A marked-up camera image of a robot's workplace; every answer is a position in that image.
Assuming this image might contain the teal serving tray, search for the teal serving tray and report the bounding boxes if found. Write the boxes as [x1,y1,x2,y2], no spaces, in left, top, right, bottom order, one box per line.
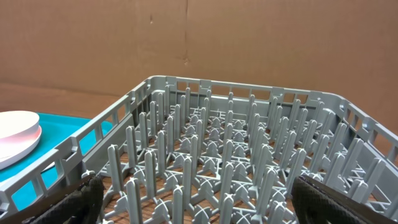
[1,113,113,210]

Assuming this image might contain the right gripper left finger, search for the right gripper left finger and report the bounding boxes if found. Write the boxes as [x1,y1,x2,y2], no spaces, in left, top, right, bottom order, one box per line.
[1,174,104,224]

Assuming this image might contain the grey dishwasher rack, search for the grey dishwasher rack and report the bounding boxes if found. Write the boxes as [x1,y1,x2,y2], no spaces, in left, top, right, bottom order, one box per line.
[1,76,397,223]

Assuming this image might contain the pink bowl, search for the pink bowl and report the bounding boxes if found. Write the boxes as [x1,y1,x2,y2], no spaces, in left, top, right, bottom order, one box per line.
[1,111,42,152]

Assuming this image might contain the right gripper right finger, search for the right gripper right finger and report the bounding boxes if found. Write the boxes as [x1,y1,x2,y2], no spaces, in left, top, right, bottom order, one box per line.
[291,175,397,224]

